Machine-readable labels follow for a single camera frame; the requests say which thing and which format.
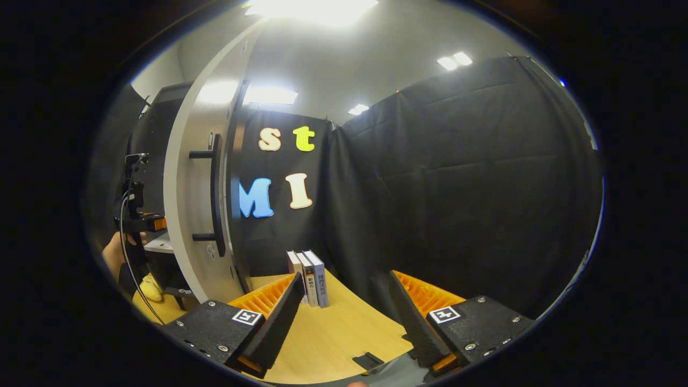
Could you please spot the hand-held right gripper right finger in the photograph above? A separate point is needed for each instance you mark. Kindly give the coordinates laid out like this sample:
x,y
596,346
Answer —
x,y
411,317

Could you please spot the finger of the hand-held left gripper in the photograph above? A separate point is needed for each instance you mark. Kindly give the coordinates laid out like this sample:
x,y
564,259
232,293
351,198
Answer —
x,y
156,222

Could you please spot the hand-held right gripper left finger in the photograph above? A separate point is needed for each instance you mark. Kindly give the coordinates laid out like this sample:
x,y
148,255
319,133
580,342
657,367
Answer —
x,y
282,322

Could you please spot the grey cabinet door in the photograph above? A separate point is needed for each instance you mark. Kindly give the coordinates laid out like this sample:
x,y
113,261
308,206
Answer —
x,y
196,193

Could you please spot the white cabinet shelf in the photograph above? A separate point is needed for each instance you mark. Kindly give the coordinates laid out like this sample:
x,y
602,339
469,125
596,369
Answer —
x,y
161,244

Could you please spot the dark grey cabinet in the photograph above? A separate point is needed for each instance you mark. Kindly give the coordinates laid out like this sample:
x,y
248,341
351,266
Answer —
x,y
240,242

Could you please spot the white spine book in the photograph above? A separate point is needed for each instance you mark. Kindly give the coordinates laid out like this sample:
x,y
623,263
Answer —
x,y
309,279

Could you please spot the blue grey spine book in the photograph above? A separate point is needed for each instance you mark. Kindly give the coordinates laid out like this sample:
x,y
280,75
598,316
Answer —
x,y
321,285

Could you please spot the beige cover book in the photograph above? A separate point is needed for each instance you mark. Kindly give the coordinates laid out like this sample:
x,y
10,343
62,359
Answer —
x,y
293,263

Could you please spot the black table clamp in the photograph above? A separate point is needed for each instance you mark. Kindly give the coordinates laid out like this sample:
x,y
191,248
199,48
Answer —
x,y
368,361

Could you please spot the black backdrop cloth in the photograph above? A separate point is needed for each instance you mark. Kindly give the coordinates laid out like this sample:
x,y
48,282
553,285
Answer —
x,y
457,188

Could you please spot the small ceiling light panel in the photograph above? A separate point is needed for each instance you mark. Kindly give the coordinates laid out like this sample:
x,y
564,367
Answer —
x,y
454,60
271,95
358,109

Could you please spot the large ceiling light panel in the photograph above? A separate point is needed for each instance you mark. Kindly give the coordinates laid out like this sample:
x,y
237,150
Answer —
x,y
312,9

